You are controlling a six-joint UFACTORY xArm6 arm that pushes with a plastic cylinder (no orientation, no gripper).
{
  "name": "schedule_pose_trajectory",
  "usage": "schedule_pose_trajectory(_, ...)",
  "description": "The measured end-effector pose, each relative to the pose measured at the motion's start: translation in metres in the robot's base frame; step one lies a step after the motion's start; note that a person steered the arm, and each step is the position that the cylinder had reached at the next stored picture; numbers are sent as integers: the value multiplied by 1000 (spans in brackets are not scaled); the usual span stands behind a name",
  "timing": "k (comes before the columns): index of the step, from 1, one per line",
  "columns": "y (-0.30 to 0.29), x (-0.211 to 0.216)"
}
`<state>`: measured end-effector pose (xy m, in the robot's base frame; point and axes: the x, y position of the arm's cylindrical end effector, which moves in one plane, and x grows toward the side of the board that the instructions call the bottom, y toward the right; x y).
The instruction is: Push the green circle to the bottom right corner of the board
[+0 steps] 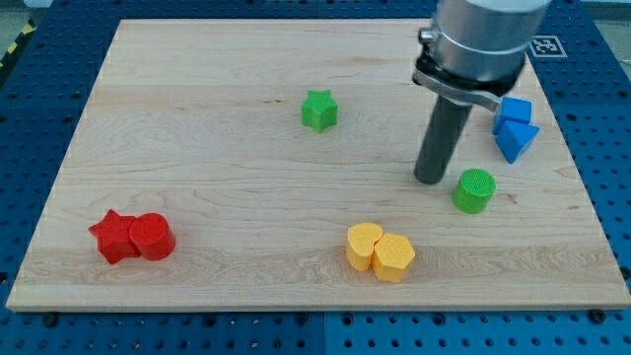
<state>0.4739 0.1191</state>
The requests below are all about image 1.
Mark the light wooden board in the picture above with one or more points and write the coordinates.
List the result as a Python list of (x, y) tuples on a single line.
[(200, 121)]

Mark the yellow heart block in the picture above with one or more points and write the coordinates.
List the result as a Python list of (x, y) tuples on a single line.
[(360, 244)]

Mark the blue cube block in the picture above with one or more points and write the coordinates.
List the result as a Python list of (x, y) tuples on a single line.
[(511, 109)]

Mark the blue triangle block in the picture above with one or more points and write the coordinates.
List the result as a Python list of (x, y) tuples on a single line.
[(514, 139)]

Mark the red cylinder block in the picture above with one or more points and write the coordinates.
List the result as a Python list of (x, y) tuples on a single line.
[(152, 236)]

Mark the white fiducial marker tag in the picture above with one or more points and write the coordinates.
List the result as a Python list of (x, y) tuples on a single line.
[(547, 46)]

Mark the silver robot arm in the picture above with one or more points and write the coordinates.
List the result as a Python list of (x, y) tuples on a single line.
[(473, 52)]

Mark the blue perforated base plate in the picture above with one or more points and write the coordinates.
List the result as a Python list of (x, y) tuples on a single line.
[(45, 92)]

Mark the green star block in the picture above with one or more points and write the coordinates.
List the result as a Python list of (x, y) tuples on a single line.
[(319, 111)]

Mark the yellow hexagon block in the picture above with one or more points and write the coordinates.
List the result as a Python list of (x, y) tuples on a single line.
[(392, 257)]

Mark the green cylinder block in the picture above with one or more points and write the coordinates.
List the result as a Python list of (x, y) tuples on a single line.
[(474, 189)]

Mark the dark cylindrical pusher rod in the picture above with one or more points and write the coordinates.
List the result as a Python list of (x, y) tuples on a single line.
[(447, 121)]

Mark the red star block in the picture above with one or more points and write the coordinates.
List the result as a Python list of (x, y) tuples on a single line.
[(112, 235)]

